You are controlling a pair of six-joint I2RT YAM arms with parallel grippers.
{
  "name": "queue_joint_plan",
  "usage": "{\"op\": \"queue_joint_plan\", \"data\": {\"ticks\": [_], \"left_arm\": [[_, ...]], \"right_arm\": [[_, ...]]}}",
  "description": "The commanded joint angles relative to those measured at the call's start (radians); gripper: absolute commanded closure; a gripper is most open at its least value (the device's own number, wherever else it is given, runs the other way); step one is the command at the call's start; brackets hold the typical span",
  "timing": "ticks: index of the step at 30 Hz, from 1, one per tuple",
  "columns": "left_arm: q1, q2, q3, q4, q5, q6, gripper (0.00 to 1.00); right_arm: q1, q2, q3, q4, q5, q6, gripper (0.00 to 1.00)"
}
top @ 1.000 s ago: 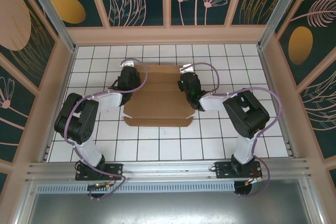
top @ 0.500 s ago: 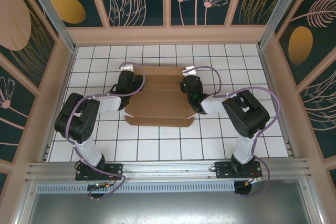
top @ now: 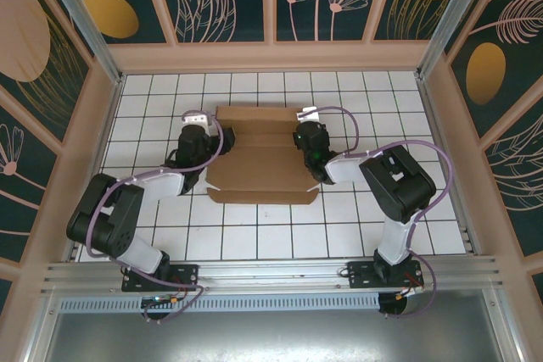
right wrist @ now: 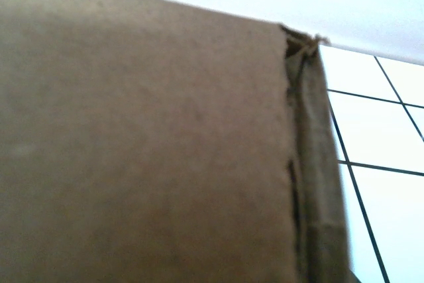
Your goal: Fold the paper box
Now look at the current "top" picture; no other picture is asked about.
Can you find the aluminium mounting rail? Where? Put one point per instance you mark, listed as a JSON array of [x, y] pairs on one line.
[[275, 271]]

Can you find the aluminium frame post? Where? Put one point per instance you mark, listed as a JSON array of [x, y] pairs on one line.
[[78, 10], [455, 10]]

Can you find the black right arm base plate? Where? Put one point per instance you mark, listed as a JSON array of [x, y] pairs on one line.
[[360, 277]]

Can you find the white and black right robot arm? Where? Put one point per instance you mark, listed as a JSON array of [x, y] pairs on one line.
[[399, 184]]

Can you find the aluminium side rail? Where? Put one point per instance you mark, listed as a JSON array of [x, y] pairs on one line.
[[436, 124]]

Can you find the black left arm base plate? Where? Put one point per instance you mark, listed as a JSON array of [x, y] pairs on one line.
[[186, 268]]

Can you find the brown cardboard box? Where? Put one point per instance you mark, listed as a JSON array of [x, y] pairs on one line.
[[254, 171]]

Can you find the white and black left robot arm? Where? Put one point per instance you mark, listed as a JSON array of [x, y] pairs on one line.
[[165, 184]]

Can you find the yellow power connector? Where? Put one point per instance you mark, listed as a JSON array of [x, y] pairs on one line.
[[163, 300], [407, 293]]

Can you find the grey metal sheet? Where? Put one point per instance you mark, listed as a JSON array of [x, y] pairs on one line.
[[271, 336]]

